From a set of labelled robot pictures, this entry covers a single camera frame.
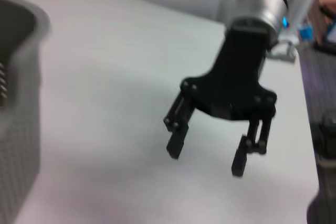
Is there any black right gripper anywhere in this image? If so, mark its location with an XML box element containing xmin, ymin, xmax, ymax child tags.
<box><xmin>163</xmin><ymin>25</ymin><xmax>277</xmax><ymax>177</ymax></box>

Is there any black robot base housing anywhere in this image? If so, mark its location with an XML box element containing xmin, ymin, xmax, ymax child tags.
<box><xmin>307</xmin><ymin>115</ymin><xmax>336</xmax><ymax>224</ymax></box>

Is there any grey-green perforated storage bin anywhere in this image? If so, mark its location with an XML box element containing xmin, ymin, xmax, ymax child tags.
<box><xmin>0</xmin><ymin>0</ymin><xmax>52</xmax><ymax>224</ymax></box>

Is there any silver right gripper fitting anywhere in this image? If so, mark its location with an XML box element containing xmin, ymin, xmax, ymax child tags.
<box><xmin>269</xmin><ymin>39</ymin><xmax>297</xmax><ymax>63</ymax></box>

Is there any small blue background item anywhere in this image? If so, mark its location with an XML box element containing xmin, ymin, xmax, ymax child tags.
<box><xmin>299</xmin><ymin>23</ymin><xmax>314</xmax><ymax>42</ymax></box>

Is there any brown background box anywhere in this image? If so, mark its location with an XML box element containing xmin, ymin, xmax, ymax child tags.
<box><xmin>313</xmin><ymin>0</ymin><xmax>336</xmax><ymax>51</ymax></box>

